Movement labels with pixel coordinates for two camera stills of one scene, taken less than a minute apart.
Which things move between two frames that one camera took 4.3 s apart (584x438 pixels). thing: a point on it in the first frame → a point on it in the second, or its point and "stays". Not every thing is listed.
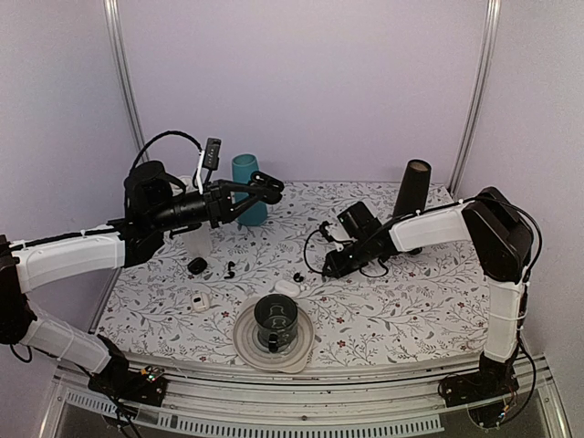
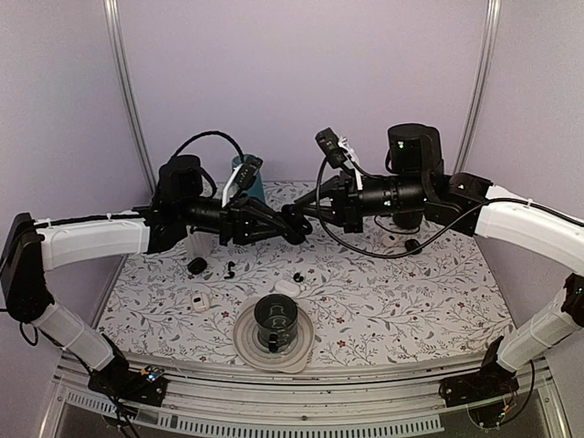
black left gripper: x=225 y=211 → x=237 y=222
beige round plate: x=291 y=360 stays
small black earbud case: x=197 y=265 stays
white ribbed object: x=198 y=243 stays
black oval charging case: x=269 y=187 → x=297 y=225
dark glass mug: x=276 y=318 stays
